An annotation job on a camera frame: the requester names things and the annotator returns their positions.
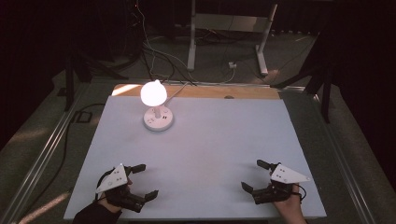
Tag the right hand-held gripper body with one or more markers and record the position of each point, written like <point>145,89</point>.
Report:
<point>288,175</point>

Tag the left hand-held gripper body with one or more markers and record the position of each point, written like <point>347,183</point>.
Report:
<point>116,180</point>

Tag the person's left hand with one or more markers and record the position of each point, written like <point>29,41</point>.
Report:
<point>108,206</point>

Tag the person's right hand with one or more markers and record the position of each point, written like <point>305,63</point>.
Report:
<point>292,211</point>

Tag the round white power strip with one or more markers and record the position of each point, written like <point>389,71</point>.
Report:
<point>158,123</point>

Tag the light grey table mat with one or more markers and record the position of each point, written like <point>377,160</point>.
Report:
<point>202,149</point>

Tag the white mushroom lamp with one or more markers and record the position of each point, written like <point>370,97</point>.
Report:
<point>153,92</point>

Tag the black stand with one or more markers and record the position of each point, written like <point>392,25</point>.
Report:
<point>325,90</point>
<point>69,84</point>

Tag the white plug adaptor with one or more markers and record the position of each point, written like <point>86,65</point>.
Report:
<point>232,65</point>

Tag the aluminium rail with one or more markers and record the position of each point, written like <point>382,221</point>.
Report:
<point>40,158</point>
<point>342,161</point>

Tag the white metal stand frame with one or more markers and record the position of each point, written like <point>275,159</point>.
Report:
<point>192,40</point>

